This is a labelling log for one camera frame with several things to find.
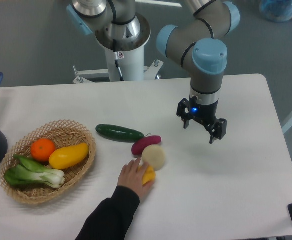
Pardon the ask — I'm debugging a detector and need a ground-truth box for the purple sweet potato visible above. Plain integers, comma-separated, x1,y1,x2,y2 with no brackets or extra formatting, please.
131,135,161,156

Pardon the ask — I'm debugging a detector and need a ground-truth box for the yellow mango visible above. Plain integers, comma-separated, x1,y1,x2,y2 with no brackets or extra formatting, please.
48,143,89,170

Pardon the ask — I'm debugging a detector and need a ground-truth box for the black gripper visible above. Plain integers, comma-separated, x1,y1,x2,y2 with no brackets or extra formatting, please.
176,97,227,144

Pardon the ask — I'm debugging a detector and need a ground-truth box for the bare human hand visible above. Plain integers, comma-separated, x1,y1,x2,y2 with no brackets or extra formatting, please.
117,158,155,200

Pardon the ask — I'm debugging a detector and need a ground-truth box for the black sleeved forearm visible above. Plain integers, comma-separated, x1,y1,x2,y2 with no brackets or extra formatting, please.
76,186,140,240

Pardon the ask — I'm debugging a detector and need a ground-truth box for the cream round potato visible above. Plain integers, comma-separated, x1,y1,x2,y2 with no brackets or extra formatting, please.
141,144,166,171

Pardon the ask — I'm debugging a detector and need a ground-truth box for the dark green cucumber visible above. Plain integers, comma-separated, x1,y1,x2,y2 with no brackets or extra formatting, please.
95,124,144,143

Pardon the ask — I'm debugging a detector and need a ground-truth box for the woven wicker basket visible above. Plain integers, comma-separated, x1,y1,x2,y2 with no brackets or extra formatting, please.
0,120,96,205

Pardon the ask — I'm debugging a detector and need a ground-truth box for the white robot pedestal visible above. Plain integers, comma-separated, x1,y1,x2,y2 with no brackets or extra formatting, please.
72,13,164,84

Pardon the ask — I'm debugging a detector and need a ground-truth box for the orange tangerine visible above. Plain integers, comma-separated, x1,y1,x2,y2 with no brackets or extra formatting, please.
30,138,56,163

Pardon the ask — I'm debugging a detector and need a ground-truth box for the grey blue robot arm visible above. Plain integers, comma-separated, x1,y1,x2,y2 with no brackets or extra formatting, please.
67,0,240,142

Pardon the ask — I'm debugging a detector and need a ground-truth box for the yellow bell pepper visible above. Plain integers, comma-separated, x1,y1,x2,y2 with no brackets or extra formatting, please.
137,165,156,186

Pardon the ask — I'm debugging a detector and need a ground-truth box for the green bok choy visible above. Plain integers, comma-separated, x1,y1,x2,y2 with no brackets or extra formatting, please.
4,155,65,189

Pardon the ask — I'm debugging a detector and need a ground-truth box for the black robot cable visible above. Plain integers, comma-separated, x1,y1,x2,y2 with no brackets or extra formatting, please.
112,39,125,82

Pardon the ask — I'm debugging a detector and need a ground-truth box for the blue plastic bag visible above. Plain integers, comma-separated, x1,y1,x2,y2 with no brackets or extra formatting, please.
259,0,292,23

